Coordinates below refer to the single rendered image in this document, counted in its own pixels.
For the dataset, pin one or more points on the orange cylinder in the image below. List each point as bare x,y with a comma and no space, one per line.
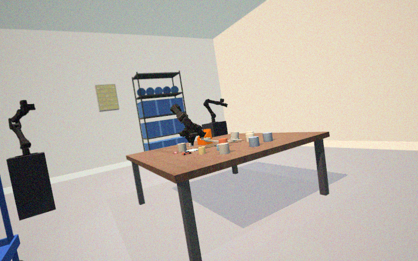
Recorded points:
224,140

